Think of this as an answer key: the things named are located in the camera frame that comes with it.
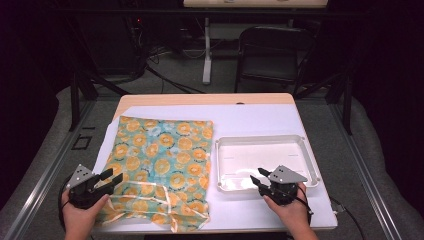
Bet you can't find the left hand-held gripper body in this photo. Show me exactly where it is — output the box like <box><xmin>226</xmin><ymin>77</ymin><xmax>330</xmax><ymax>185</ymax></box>
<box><xmin>65</xmin><ymin>163</ymin><xmax>115</xmax><ymax>211</ymax></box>

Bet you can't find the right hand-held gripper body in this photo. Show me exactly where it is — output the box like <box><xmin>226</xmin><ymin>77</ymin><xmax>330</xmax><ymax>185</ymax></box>
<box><xmin>258</xmin><ymin>164</ymin><xmax>309</xmax><ymax>206</ymax></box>

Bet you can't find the white plastic tray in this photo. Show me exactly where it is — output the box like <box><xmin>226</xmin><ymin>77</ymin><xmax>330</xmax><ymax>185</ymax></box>
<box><xmin>214</xmin><ymin>134</ymin><xmax>322</xmax><ymax>194</ymax></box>

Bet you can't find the orange fruit print cloth bag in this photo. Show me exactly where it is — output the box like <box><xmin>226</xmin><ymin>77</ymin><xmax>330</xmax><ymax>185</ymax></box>
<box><xmin>94</xmin><ymin>115</ymin><xmax>215</xmax><ymax>234</ymax></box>

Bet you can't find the person's right hand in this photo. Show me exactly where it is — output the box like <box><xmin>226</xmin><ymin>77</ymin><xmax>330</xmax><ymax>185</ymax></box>
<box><xmin>262</xmin><ymin>184</ymin><xmax>314</xmax><ymax>235</ymax></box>

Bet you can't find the person's left hand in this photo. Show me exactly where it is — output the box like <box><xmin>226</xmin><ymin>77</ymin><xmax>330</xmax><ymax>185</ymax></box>
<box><xmin>60</xmin><ymin>188</ymin><xmax>111</xmax><ymax>235</ymax></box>

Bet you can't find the white paper mat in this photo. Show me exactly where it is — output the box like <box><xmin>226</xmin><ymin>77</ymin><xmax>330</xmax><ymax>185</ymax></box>
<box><xmin>92</xmin><ymin>103</ymin><xmax>339</xmax><ymax>233</ymax></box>

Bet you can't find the black metal stand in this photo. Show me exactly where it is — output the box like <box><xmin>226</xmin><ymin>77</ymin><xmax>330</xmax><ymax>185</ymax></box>
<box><xmin>67</xmin><ymin>19</ymin><xmax>132</xmax><ymax>133</ymax></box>
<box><xmin>294</xmin><ymin>64</ymin><xmax>355</xmax><ymax>136</ymax></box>

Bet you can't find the black folding chair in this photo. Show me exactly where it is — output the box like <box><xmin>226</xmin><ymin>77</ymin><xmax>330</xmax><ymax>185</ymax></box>
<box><xmin>234</xmin><ymin>25</ymin><xmax>318</xmax><ymax>98</ymax></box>

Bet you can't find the white metal table leg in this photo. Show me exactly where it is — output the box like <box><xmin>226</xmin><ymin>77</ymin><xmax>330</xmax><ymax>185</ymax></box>
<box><xmin>202</xmin><ymin>17</ymin><xmax>213</xmax><ymax>86</ymax></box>

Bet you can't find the dark equipment case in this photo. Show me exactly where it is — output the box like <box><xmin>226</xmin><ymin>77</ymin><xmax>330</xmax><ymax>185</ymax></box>
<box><xmin>79</xmin><ymin>14</ymin><xmax>146</xmax><ymax>77</ymax></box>

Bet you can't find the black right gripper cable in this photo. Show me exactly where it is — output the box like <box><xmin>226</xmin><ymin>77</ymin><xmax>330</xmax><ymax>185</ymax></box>
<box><xmin>293</xmin><ymin>183</ymin><xmax>314</xmax><ymax>216</ymax></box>

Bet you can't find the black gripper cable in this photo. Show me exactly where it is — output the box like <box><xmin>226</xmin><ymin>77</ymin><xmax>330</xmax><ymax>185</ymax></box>
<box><xmin>293</xmin><ymin>183</ymin><xmax>314</xmax><ymax>216</ymax></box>
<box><xmin>57</xmin><ymin>173</ymin><xmax>73</xmax><ymax>231</ymax></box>

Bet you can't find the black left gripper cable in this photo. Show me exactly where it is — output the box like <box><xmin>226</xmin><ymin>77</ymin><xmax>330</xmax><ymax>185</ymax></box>
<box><xmin>57</xmin><ymin>173</ymin><xmax>73</xmax><ymax>231</ymax></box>

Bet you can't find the aluminium frame rail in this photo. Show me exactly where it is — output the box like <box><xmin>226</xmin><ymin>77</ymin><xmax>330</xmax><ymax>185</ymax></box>
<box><xmin>2</xmin><ymin>99</ymin><xmax>98</xmax><ymax>240</ymax></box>
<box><xmin>328</xmin><ymin>99</ymin><xmax>405</xmax><ymax>240</ymax></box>

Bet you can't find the black cable with grey plug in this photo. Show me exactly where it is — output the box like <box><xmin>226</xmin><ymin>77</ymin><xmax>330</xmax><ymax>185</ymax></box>
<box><xmin>329</xmin><ymin>196</ymin><xmax>366</xmax><ymax>240</ymax></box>

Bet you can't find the black floor cable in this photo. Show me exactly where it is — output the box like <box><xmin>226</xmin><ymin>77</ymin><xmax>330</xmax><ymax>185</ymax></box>
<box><xmin>143</xmin><ymin>61</ymin><xmax>206</xmax><ymax>95</ymax></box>

